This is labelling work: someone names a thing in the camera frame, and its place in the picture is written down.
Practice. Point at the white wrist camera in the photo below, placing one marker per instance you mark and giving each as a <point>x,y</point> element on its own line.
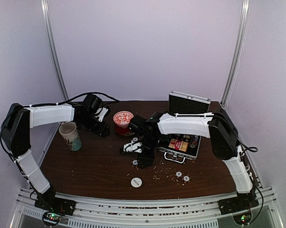
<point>131,147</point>
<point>101,113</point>

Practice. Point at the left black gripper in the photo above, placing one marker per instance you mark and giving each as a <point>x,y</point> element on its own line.
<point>101,131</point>

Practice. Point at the red floral saucer plate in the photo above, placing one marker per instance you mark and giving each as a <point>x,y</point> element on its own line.
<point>123,131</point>

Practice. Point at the aluminium frame post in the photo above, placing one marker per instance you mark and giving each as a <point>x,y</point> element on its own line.
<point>235,63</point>
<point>52,46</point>

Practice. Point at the white orange patterned bowl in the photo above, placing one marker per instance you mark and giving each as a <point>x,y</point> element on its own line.
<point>122,118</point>

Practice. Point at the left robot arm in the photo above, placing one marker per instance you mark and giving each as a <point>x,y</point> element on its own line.
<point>15,130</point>

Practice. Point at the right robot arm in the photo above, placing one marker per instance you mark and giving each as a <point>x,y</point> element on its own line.
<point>225,144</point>

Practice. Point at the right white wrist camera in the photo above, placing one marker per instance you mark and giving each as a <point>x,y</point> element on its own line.
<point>131,147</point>

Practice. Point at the red playing card box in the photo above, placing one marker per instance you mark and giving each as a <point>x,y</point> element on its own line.
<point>178,145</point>

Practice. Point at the chip stack right in case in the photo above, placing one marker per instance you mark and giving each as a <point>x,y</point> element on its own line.
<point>194,143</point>

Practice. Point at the white dealer button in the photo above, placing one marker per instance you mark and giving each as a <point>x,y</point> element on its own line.
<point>136,182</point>

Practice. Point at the right aluminium frame post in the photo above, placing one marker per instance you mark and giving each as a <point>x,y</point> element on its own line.
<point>235,63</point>

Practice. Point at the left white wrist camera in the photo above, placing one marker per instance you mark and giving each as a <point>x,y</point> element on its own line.
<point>101,113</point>

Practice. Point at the front aluminium rail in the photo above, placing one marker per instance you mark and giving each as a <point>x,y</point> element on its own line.
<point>200,212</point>

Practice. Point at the aluminium poker case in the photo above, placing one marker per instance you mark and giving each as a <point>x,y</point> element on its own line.
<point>188,114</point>

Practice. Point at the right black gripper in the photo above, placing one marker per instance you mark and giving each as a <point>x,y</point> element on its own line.
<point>148,159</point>

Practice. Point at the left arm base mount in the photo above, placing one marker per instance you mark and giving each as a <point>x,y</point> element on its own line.
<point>55,208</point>

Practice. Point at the white floral ceramic mug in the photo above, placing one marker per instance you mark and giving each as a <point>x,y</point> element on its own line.
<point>69,133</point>

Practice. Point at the black orange chip front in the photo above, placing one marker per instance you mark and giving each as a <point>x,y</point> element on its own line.
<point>186,178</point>

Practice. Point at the left aluminium frame post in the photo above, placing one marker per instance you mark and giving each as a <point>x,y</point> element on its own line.
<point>52,46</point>

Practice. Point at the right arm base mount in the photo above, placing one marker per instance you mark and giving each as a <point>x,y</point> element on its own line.
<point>240,207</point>

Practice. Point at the black white chip front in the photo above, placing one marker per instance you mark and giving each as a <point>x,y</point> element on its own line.
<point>178,174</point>

